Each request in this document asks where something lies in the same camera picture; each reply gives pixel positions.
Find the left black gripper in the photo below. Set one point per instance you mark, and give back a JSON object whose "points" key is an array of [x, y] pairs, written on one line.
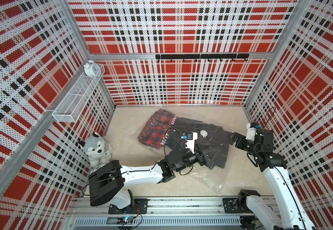
{"points": [[203, 160]]}

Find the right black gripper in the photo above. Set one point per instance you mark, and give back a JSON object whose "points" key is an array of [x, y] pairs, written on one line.
{"points": [[241, 139]]}

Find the clear plastic vacuum bag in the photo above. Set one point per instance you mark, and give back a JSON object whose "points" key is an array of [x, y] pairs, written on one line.
{"points": [[196, 179]]}

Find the red black plaid shirt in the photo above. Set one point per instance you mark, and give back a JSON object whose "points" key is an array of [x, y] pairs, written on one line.
{"points": [[154, 133]]}

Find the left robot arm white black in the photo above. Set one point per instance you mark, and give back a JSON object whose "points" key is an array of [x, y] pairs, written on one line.
{"points": [[107, 184]]}

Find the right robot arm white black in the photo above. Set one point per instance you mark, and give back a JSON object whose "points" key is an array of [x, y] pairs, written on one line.
{"points": [[292, 214]]}

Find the grey white husky plush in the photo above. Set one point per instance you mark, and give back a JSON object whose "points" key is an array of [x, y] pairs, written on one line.
{"points": [[97, 149]]}

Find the green circuit board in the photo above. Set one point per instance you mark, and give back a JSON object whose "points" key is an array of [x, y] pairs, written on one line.
{"points": [[119, 221]]}

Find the white alarm clock on shelf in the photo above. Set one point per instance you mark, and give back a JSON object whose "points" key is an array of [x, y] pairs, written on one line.
{"points": [[92, 69]]}

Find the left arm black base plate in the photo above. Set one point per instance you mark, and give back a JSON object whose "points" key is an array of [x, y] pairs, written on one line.
{"points": [[139, 205]]}

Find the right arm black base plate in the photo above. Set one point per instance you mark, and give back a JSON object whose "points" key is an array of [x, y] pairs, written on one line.
{"points": [[235, 205]]}

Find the black wall hook rail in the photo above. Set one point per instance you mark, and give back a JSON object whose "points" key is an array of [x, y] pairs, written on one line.
{"points": [[202, 56]]}

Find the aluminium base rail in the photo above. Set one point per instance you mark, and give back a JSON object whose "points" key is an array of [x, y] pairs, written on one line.
{"points": [[168, 213]]}

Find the white wire mesh shelf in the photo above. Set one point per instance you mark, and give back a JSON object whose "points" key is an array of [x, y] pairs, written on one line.
{"points": [[74, 102]]}

